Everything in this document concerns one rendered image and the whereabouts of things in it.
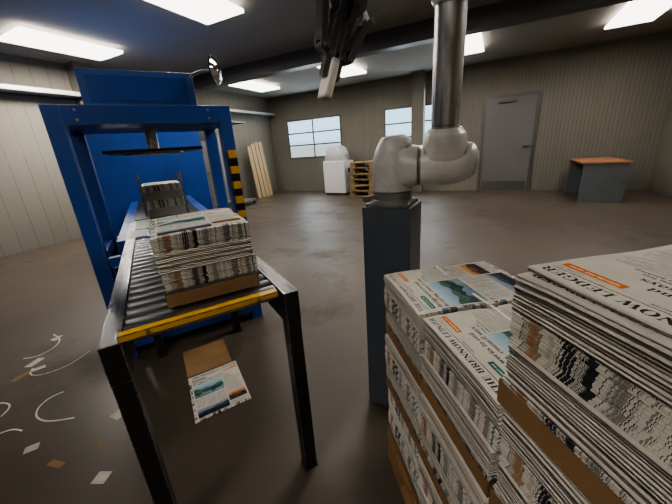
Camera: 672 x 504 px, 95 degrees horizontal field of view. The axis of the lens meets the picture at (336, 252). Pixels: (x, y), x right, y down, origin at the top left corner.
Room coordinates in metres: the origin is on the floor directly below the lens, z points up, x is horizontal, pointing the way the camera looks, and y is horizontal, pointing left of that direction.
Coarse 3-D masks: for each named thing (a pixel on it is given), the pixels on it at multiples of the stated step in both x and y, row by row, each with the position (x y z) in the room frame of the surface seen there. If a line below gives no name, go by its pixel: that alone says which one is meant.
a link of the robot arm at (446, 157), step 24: (432, 0) 1.19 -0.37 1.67; (456, 0) 1.14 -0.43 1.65; (456, 24) 1.15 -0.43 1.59; (456, 48) 1.16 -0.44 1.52; (456, 72) 1.16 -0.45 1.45; (432, 96) 1.22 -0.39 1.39; (456, 96) 1.17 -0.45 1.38; (432, 120) 1.22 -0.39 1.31; (456, 120) 1.19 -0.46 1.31; (432, 144) 1.18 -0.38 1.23; (456, 144) 1.16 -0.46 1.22; (432, 168) 1.18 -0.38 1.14; (456, 168) 1.16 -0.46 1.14
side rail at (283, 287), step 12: (264, 264) 1.21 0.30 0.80; (264, 276) 1.09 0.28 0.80; (276, 276) 1.07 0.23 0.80; (276, 288) 0.98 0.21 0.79; (288, 288) 0.95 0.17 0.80; (276, 300) 0.99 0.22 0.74; (288, 300) 0.92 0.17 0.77; (288, 312) 0.91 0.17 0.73; (300, 312) 0.94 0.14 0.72; (288, 324) 0.91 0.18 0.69
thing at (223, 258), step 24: (168, 240) 0.88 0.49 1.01; (192, 240) 0.91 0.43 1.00; (216, 240) 0.94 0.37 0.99; (240, 240) 0.97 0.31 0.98; (168, 264) 0.86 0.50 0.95; (192, 264) 0.89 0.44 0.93; (216, 264) 0.92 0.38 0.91; (240, 264) 0.96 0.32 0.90; (168, 288) 0.85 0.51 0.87; (192, 288) 0.89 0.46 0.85
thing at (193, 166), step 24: (96, 144) 3.74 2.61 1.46; (120, 144) 3.85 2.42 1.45; (144, 144) 3.97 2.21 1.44; (168, 144) 4.09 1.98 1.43; (192, 144) 4.23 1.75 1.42; (96, 168) 3.71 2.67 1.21; (120, 168) 3.82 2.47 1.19; (144, 168) 3.94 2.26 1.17; (168, 168) 4.06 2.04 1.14; (192, 168) 4.20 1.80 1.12; (120, 192) 3.79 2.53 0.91; (192, 192) 4.17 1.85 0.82; (120, 216) 3.75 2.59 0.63
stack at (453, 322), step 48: (384, 288) 0.96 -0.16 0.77; (432, 288) 0.82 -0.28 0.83; (480, 288) 0.80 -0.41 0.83; (432, 336) 0.62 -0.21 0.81; (480, 336) 0.57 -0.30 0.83; (432, 384) 0.61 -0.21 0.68; (480, 384) 0.44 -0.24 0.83; (432, 432) 0.59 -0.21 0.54; (480, 432) 0.43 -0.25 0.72; (528, 480) 0.32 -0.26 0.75
